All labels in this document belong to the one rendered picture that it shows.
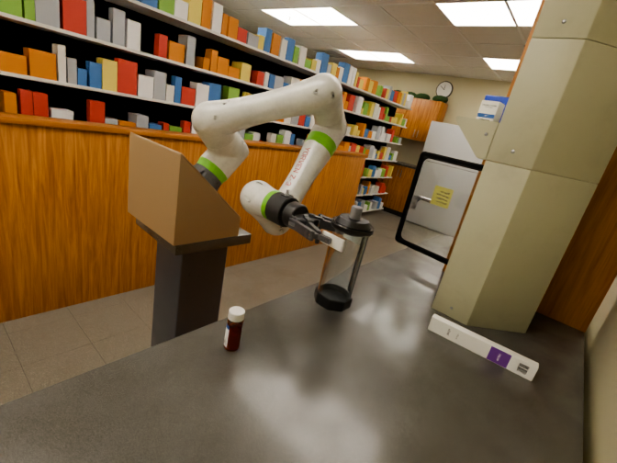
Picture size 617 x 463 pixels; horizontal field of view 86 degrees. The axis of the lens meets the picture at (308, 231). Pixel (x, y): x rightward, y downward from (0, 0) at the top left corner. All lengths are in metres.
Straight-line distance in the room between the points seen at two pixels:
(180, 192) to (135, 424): 0.70
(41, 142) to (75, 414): 1.77
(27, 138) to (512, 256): 2.19
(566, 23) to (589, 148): 0.30
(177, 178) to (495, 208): 0.93
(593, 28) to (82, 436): 1.24
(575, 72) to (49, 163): 2.25
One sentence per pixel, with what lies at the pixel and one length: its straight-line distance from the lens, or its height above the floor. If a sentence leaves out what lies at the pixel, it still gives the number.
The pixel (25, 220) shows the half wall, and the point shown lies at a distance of 2.35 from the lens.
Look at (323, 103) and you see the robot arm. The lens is 1.17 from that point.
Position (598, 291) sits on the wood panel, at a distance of 1.44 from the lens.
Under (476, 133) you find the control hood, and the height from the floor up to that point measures 1.47.
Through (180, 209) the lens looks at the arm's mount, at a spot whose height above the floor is 1.06.
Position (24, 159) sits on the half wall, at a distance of 2.26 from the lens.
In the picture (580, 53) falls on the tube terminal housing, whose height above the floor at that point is 1.68.
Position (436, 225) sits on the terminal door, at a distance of 1.43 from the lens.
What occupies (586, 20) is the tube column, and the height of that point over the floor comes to 1.75.
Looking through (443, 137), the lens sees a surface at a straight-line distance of 6.25.
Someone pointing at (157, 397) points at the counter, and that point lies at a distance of 0.67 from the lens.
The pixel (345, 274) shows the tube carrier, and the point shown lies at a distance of 0.83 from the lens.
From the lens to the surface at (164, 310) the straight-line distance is 1.51.
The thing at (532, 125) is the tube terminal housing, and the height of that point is 1.51.
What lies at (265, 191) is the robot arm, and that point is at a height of 1.20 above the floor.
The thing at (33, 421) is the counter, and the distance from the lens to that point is 0.67.
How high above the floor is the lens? 1.42
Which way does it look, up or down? 18 degrees down
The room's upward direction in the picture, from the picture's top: 12 degrees clockwise
